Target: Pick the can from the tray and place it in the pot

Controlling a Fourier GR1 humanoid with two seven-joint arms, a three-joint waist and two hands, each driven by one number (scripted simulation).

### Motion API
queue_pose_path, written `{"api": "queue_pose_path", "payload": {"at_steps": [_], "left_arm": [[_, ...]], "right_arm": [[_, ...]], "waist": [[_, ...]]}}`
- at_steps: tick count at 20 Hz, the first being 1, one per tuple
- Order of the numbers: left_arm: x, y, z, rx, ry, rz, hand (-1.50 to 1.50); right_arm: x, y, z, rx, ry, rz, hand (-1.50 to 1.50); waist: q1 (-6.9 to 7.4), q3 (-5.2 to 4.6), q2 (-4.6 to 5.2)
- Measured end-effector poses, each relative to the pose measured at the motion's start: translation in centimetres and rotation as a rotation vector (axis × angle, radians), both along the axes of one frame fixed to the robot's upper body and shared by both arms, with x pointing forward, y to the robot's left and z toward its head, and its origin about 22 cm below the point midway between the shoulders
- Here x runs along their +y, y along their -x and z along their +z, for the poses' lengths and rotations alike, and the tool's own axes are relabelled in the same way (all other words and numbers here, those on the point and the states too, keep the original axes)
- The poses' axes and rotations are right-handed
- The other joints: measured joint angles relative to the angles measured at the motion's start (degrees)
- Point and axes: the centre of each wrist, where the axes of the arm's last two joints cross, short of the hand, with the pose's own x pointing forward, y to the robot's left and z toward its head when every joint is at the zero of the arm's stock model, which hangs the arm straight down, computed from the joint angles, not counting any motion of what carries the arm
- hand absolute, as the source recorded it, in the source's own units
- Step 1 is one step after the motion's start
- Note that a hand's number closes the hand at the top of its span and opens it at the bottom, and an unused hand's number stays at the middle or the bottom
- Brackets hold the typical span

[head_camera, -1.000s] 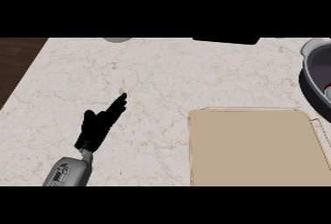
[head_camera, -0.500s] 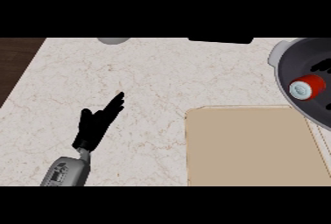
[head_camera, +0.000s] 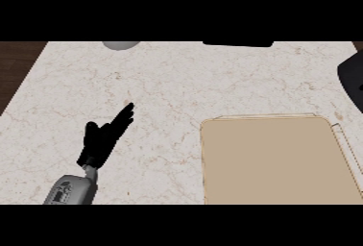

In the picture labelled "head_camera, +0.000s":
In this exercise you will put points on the black flat appliance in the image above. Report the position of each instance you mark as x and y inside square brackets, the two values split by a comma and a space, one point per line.
[238, 44]

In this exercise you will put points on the beige tray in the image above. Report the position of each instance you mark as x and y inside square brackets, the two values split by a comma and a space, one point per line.
[280, 160]

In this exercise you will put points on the black pot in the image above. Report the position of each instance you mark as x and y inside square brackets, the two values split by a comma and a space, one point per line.
[353, 80]

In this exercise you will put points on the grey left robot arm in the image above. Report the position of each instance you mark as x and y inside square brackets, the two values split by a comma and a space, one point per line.
[71, 189]

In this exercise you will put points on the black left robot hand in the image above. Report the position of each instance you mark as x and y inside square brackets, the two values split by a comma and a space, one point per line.
[101, 137]

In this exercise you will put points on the grey round object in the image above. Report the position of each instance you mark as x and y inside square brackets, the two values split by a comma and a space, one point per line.
[122, 45]

